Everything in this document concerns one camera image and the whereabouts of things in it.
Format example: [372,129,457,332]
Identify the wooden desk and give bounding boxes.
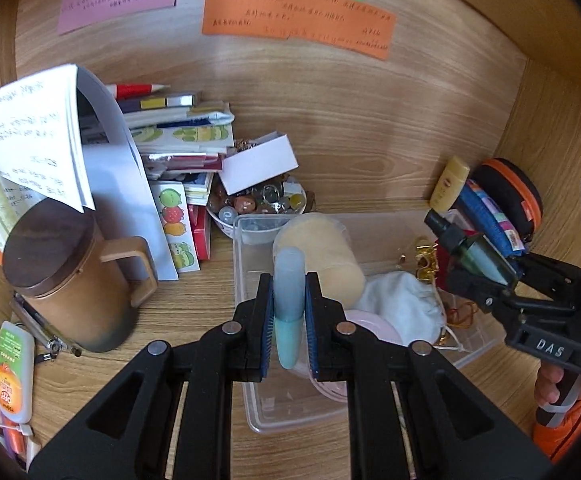
[0,230,581,480]

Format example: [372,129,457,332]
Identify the blue patterned pouch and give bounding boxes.
[453,178,527,261]

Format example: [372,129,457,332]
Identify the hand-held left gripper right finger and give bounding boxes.
[305,272,555,480]

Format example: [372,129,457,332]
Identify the orange marker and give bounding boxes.
[0,426,26,457]

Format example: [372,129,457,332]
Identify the red slim box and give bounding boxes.
[190,205,212,261]

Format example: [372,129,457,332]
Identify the brown ceramic mug with lid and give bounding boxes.
[2,197,158,353]

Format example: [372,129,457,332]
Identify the person's right hand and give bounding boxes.
[533,362,567,411]

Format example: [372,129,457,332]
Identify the person's right forearm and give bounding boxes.
[531,385,581,461]

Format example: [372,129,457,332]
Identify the green orange repellent bottle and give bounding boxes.
[0,321,36,423]

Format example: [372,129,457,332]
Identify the red gold charm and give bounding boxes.
[401,242,479,331]

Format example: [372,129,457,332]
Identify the dark green spray bottle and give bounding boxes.
[425,208,519,291]

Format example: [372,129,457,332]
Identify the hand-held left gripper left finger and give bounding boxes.
[28,273,275,480]

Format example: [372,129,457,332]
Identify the light blue tube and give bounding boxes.
[274,246,305,370]

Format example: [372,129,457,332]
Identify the orange black zip case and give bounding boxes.
[471,158,544,241]

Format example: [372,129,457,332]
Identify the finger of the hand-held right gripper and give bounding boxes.
[512,251,581,307]
[445,266,572,324]

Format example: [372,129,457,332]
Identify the stack of booklets and cards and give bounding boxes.
[83,91,236,206]

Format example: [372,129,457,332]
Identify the orange paper note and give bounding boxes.
[201,0,397,61]

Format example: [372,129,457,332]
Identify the white drawstring pouch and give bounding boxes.
[355,271,447,346]

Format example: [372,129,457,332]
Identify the small bowl of beads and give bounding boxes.
[206,175,309,241]

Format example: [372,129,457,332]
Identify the plain white envelope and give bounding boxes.
[77,66,180,282]

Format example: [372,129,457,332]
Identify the pale yellow cylindrical jar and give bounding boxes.
[272,212,366,308]

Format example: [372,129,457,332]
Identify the small white box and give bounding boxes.
[219,131,300,196]

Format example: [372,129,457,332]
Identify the small yellow bottle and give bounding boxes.
[429,156,471,212]

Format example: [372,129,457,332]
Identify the fruit sticker sheet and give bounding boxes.
[150,180,201,273]

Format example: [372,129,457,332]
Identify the handwritten white paper sheets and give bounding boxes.
[0,63,96,213]

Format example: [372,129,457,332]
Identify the clear plastic bin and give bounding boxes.
[233,210,504,435]

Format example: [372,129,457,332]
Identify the pink round compact case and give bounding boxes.
[308,308,405,403]

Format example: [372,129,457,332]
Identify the red pencil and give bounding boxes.
[104,82,167,99]

